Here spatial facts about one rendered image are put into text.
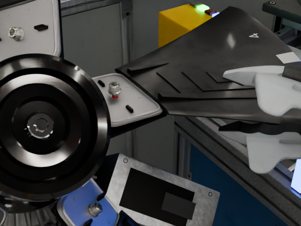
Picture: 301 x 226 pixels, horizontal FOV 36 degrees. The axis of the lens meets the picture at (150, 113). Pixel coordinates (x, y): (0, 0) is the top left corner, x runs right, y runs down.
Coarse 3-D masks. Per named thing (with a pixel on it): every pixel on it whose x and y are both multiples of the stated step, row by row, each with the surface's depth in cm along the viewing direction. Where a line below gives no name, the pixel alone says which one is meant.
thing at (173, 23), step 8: (176, 8) 94; (184, 8) 94; (192, 8) 94; (160, 16) 92; (168, 16) 91; (176, 16) 91; (184, 16) 91; (192, 16) 91; (200, 16) 91; (208, 16) 91; (160, 24) 94; (168, 24) 91; (176, 24) 89; (184, 24) 88; (192, 24) 88; (200, 24) 88; (160, 32) 94; (168, 32) 92; (176, 32) 90; (184, 32) 87; (160, 40) 96; (168, 40) 93
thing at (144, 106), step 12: (108, 84) 49; (120, 84) 49; (132, 84) 49; (108, 96) 47; (120, 96) 47; (132, 96) 47; (144, 96) 47; (108, 108) 45; (120, 108) 45; (132, 108) 45; (144, 108) 45; (156, 108) 46; (120, 120) 43; (132, 120) 43
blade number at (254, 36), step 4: (248, 32) 60; (252, 32) 60; (256, 32) 60; (244, 36) 59; (248, 36) 59; (252, 36) 59; (256, 36) 60; (260, 36) 60; (264, 36) 60; (252, 40) 59; (256, 40) 59
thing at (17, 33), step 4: (12, 28) 43; (16, 28) 43; (20, 28) 44; (12, 32) 43; (16, 32) 43; (20, 32) 43; (12, 36) 43; (16, 36) 43; (20, 36) 43; (16, 40) 44; (20, 40) 44
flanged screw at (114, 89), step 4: (112, 84) 46; (116, 84) 46; (112, 88) 46; (116, 88) 46; (120, 88) 46; (108, 92) 46; (112, 92) 46; (116, 92) 46; (112, 96) 46; (116, 96) 46
